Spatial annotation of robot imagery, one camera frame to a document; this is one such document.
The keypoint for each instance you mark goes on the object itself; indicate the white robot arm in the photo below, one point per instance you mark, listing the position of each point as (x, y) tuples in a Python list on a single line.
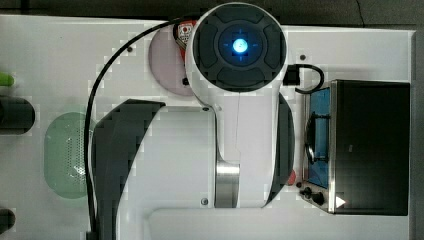
[(233, 149)]

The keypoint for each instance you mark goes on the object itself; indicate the black toaster oven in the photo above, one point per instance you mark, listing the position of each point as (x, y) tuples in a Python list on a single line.
[(356, 145)]

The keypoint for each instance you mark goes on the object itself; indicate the red ketchup bottle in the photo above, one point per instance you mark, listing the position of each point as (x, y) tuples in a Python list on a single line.
[(181, 33)]

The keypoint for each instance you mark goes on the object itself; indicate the large red strawberry toy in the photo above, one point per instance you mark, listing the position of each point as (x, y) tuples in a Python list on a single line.
[(292, 178)]

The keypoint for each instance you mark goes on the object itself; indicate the green oval colander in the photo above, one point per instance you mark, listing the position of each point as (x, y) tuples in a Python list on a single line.
[(64, 169)]

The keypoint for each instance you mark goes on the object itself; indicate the black frying pan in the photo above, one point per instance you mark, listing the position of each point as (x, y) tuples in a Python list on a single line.
[(17, 115)]

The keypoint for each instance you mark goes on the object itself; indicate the green lime toy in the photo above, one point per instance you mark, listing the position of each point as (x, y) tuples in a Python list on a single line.
[(6, 80)]

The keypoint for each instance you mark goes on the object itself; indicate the dark round object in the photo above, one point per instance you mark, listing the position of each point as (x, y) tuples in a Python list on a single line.
[(7, 220)]

